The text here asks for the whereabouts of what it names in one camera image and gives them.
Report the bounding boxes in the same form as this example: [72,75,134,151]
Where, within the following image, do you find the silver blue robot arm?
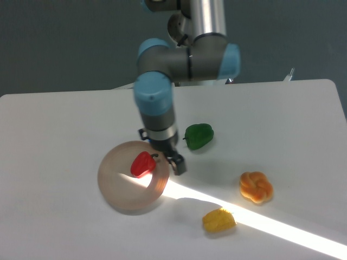
[134,1,241,175]

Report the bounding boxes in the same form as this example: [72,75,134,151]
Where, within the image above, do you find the orange knotted bread roll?
[239,171,274,204]

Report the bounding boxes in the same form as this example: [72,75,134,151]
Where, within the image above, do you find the red toy pepper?
[130,151,159,178]

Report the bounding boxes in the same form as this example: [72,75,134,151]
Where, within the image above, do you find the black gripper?
[138,128,187,176]

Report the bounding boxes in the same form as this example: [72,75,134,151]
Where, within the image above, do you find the beige round plate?
[98,141,170,211]

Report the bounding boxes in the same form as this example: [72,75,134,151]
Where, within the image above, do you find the yellow toy pepper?
[202,208,237,233]

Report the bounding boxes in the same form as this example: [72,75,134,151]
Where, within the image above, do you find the green toy pepper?
[183,123,214,151]

